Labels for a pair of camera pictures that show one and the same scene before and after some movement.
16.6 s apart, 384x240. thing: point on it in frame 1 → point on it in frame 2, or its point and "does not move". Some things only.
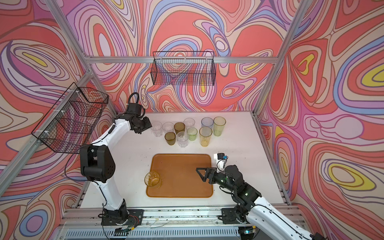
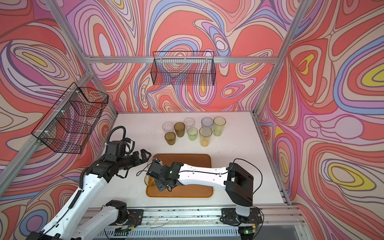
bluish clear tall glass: x=207 y=121 does not move
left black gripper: x=148 y=125 → x=144 y=158
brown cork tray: x=179 y=177 does not move
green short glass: x=192 y=133 does not move
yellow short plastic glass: x=153 y=179 does not move
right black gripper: x=208 y=171 → x=160 y=187
